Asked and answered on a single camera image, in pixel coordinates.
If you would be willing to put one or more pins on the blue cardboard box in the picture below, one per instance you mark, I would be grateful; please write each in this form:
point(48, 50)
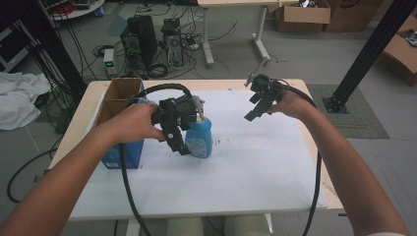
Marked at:
point(126, 155)

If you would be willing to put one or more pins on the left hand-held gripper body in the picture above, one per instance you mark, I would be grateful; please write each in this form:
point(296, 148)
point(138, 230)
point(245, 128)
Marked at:
point(175, 111)

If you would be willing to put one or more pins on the round white table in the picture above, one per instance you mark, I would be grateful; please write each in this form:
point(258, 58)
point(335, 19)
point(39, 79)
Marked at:
point(78, 10)

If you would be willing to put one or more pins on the large black computer tower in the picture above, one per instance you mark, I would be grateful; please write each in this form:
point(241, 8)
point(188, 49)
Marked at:
point(141, 39)

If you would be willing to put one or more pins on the white table mat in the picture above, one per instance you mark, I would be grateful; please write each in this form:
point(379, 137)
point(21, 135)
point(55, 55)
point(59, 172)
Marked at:
point(246, 170)

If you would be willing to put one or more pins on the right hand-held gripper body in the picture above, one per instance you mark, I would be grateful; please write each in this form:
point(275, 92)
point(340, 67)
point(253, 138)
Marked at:
point(267, 88)

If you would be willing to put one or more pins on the dark grey floor mat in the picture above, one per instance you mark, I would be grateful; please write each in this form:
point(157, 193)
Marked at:
point(364, 121)

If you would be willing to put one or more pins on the white power supply box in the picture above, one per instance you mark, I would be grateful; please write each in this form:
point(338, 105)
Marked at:
point(108, 59)

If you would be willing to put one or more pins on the person's right hand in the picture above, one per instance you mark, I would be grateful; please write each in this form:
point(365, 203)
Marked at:
point(293, 105)

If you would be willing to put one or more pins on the person's left hand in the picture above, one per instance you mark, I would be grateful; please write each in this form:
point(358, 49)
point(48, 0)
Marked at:
point(134, 123)

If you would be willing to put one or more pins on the flat brown cardboard box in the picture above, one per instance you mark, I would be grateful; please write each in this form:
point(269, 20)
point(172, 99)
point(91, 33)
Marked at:
point(401, 55)

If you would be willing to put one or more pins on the blue pump bottle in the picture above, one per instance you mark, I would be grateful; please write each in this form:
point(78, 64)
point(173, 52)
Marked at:
point(200, 139)

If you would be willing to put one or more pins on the person's right leg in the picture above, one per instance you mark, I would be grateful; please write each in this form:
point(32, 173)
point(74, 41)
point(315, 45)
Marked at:
point(246, 226)

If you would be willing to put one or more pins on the black aluminium strut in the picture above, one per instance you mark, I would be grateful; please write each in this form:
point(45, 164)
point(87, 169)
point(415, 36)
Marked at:
point(370, 49)

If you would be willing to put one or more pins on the white desk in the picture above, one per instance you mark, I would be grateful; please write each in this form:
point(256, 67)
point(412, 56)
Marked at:
point(206, 36)

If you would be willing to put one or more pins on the person's left leg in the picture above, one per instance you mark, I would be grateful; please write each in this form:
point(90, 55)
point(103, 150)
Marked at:
point(185, 227)

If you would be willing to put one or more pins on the small black computer tower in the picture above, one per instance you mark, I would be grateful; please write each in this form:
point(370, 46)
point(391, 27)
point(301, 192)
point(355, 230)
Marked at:
point(173, 41)

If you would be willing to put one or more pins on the large closed cardboard box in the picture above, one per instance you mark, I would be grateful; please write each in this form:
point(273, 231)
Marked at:
point(354, 14)

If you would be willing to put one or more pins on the grey metal rack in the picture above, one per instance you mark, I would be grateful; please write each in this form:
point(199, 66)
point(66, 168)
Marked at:
point(11, 49)

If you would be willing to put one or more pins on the person's leg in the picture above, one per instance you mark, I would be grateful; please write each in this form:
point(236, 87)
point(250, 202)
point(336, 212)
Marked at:
point(185, 227)
point(246, 226)

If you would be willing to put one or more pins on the white cloth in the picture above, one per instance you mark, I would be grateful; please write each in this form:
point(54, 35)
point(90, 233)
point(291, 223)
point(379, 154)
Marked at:
point(18, 95)

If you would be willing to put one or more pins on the open brown cardboard box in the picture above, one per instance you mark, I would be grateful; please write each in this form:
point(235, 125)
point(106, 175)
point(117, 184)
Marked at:
point(303, 16)

